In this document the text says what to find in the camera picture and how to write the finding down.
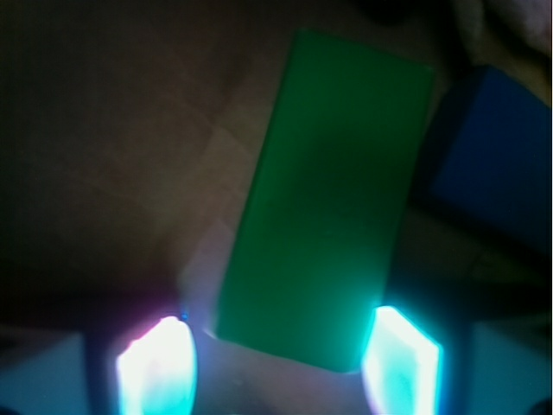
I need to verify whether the brown paper bag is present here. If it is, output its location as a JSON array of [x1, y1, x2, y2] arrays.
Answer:
[[0, 0, 553, 415]]

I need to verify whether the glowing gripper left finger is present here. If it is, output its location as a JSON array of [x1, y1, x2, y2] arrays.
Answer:
[[86, 313, 200, 415]]

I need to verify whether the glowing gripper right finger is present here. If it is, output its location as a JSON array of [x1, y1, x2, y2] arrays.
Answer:
[[360, 302, 474, 415]]

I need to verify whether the blue rectangular block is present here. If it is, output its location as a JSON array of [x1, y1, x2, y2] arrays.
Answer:
[[414, 66, 552, 257]]

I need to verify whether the green rectangular block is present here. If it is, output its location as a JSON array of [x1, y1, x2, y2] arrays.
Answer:
[[214, 30, 434, 373]]

